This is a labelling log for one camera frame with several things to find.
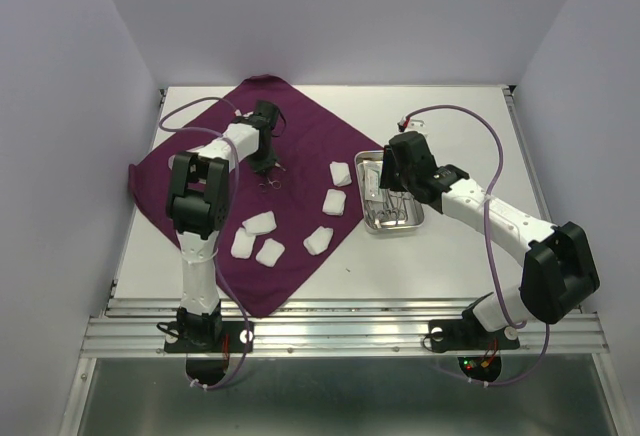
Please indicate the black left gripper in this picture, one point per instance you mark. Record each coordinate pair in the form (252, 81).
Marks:
(266, 165)

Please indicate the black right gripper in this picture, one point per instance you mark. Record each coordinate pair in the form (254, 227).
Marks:
(388, 163)

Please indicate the suture packet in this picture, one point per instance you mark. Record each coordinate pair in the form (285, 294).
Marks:
(371, 178)

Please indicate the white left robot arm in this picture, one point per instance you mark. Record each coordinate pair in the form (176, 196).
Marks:
(200, 199)

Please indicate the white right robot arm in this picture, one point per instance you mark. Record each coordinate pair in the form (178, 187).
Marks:
(558, 270)

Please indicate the steel tray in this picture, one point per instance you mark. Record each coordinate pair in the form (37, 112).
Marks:
(416, 215)

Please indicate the purple cloth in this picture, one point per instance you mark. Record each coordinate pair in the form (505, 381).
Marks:
(311, 139)

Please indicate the gauze pad centre large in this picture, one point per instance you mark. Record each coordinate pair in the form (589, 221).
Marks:
(260, 224)

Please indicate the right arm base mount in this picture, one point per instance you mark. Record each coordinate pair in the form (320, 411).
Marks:
(480, 362)

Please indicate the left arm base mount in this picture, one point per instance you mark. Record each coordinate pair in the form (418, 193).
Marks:
(215, 348)

